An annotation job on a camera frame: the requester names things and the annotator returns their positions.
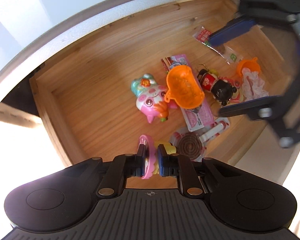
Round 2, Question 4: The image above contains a pink yellow cupcake toy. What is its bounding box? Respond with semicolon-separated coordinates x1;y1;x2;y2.
138;134;177;179

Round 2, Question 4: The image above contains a spiral lollipop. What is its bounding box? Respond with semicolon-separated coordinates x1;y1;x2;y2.
169;118;230;162

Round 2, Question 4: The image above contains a clear snack packet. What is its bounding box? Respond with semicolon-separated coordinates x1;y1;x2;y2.
192;26;243;65

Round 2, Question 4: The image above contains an orange plastic shell half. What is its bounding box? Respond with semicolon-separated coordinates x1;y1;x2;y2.
165;65;205;109
236;57;261;77

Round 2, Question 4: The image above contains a red dress doll keychain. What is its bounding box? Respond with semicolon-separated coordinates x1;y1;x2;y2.
197;63;244;107

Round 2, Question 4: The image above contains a pink candy wrapper package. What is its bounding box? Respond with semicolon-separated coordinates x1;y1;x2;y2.
161;54;214;132

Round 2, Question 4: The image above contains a pink pig toy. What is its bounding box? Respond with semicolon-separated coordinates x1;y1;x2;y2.
130;73;178;124

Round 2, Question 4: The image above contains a wooden drawer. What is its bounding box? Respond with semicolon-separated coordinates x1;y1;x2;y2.
30;0;291;184

